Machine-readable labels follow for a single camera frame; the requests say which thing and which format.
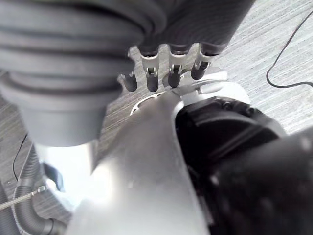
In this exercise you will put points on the thin metal rod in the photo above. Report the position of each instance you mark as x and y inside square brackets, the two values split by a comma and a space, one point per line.
[22, 197]

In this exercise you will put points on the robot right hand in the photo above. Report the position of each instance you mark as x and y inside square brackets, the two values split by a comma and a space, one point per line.
[73, 49]

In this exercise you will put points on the robot silver right leg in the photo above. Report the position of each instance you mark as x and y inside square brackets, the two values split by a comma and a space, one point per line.
[146, 159]

